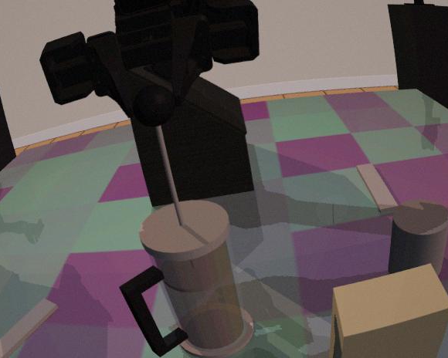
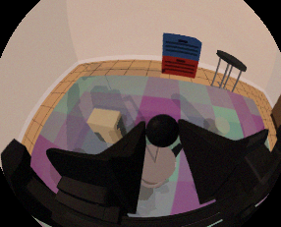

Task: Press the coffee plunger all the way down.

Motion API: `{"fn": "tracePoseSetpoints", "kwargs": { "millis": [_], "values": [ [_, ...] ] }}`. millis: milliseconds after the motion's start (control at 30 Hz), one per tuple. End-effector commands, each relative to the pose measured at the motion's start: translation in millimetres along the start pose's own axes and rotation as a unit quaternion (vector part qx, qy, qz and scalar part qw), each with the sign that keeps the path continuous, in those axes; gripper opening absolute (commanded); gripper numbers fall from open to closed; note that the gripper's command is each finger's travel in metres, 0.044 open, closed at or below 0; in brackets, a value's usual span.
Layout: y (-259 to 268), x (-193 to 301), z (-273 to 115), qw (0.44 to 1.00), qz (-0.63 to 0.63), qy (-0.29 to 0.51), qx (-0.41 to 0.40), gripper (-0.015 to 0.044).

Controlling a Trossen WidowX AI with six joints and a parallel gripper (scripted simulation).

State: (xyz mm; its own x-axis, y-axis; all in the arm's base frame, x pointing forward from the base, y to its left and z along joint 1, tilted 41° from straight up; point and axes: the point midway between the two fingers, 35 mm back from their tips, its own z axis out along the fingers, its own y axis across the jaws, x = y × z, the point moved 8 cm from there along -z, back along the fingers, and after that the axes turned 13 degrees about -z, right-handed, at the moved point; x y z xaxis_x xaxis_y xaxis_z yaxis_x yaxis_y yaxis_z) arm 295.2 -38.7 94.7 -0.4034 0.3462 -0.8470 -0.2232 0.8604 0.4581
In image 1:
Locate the french press coffee maker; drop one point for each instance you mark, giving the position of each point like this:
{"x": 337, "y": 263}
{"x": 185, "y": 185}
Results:
{"x": 191, "y": 253}

